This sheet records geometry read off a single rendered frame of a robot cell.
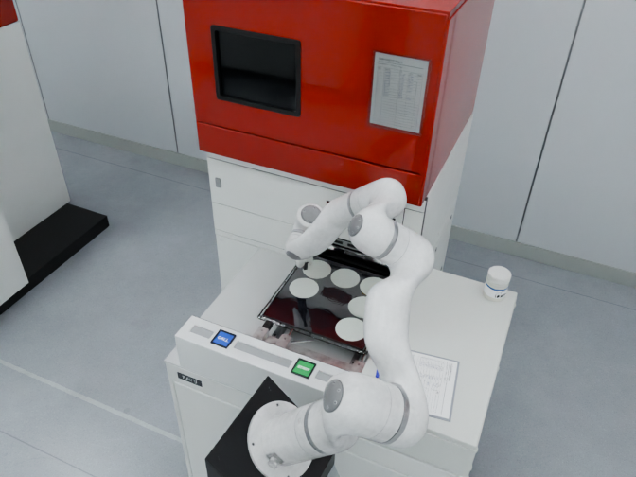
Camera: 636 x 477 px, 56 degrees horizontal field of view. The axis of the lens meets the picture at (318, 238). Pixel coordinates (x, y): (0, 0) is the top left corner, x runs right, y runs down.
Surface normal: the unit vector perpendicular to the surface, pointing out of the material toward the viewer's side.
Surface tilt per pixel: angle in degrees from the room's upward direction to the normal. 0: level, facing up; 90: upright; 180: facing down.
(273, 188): 90
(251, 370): 90
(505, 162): 90
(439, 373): 0
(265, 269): 0
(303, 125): 90
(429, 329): 0
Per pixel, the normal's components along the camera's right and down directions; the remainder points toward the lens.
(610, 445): 0.02, -0.79
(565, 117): -0.40, 0.55
